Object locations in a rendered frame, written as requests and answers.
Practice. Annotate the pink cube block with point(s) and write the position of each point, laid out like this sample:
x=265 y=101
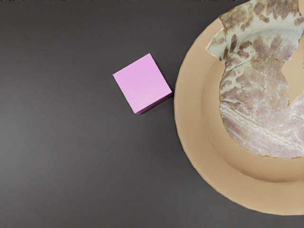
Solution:
x=141 y=84

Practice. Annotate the tan plate with marbled print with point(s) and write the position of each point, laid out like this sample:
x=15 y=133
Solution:
x=202 y=142

